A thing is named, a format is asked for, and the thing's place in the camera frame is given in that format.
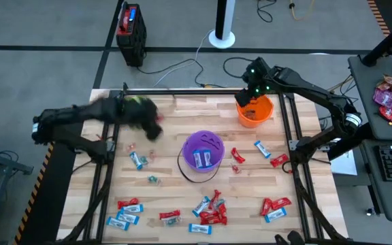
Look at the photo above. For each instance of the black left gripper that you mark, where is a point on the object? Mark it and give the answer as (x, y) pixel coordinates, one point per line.
(138, 114)

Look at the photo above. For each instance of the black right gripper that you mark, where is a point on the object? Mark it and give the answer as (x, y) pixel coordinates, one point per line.
(259, 78)

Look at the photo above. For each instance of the silver blue Hershey's bar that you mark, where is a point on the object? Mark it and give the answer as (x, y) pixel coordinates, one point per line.
(275, 215)
(128, 218)
(262, 149)
(207, 158)
(201, 206)
(200, 228)
(117, 223)
(198, 159)
(132, 209)
(135, 160)

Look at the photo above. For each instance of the red KitKat bar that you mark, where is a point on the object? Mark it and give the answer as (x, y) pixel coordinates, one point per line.
(214, 199)
(169, 214)
(213, 220)
(266, 207)
(279, 160)
(223, 210)
(281, 203)
(128, 203)
(237, 155)
(208, 214)

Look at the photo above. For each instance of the clear wrapper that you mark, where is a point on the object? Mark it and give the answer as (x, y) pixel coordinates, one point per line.
(172, 222)

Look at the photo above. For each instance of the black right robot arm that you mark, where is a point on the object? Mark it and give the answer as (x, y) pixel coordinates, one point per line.
(305, 86)

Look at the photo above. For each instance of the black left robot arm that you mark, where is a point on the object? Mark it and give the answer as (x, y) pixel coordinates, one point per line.
(66, 115)

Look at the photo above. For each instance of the orange halloween bucket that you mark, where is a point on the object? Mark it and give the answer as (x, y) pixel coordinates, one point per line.
(262, 112)

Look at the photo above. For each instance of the purple halloween bucket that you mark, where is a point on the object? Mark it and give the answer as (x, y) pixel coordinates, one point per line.
(216, 160)

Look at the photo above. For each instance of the purple candy bag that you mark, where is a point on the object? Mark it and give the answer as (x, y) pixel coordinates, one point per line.
(384, 98)

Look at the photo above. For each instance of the white pole stand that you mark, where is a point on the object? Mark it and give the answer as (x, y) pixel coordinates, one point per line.
(221, 39)

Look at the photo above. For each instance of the red black battery case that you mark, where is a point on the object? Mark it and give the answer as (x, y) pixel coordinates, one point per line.
(131, 41)

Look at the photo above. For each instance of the black desk leg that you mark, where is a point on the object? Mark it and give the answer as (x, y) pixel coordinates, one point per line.
(352, 141)

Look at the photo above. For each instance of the gray side desk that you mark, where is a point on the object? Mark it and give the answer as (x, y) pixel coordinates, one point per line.
(366, 102)

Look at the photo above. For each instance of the white paper sheet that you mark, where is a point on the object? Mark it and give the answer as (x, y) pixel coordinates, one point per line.
(345, 165)

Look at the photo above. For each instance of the black yellow striped floor mat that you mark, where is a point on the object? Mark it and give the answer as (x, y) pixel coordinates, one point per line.
(53, 190)
(379, 18)

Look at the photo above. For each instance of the small black object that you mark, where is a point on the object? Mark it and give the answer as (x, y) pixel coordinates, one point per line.
(291, 238)

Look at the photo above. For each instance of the small black white caster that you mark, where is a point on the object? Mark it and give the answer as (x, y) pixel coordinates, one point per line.
(370, 212)

